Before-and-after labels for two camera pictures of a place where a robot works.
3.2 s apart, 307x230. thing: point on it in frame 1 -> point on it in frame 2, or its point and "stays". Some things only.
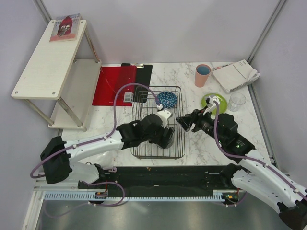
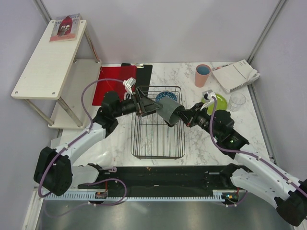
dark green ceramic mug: x=170 y=144 -> x=171 y=112
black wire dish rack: x=144 y=103 stays
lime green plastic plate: x=222 y=106 stays
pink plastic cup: x=200 y=79 stays
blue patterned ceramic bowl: x=167 y=99 stays
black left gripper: x=162 y=140 -> x=148 y=106
